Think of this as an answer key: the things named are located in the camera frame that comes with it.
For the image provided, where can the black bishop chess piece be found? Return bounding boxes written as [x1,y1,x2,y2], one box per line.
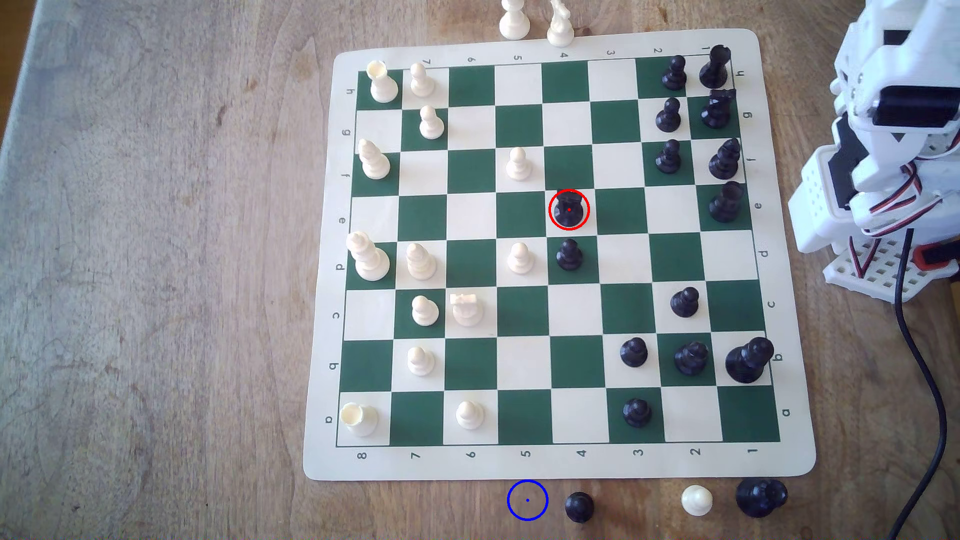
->
[673,341,711,378]
[708,138,743,181]

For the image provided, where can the white bishop chess piece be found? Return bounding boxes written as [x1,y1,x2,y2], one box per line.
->
[405,242,438,282]
[357,138,393,181]

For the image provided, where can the white knight chess piece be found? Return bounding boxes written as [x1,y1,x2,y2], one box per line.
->
[546,0,576,48]
[450,292,485,328]

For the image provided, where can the black knight chess piece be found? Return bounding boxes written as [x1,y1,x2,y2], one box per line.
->
[552,191,588,228]
[701,88,738,129]

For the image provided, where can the white perforated base plate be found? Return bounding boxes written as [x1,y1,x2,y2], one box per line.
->
[823,236,960,305]

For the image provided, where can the red black clamp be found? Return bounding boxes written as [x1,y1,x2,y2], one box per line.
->
[913,241,960,273]

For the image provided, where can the black queen chess piece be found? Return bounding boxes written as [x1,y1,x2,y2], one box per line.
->
[724,336,776,385]

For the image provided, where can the white king chess piece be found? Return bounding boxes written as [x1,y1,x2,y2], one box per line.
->
[499,0,531,41]

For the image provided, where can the black rook chess piece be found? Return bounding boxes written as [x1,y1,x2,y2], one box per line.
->
[699,44,733,90]
[735,477,789,519]

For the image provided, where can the green white chess mat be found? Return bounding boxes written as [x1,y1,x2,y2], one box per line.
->
[302,28,818,481]

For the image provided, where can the thick black cable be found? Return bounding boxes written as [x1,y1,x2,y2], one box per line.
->
[885,228,948,540]

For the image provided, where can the white rook chess piece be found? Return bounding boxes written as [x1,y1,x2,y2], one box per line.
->
[339,402,380,438]
[365,60,401,105]

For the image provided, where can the red white black servo wires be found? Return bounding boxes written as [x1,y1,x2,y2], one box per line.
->
[846,127,960,279]

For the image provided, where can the white queen chess piece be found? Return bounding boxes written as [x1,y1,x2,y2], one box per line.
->
[345,231,392,282]

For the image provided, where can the black king chess piece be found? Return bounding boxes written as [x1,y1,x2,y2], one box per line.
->
[708,180,746,224]

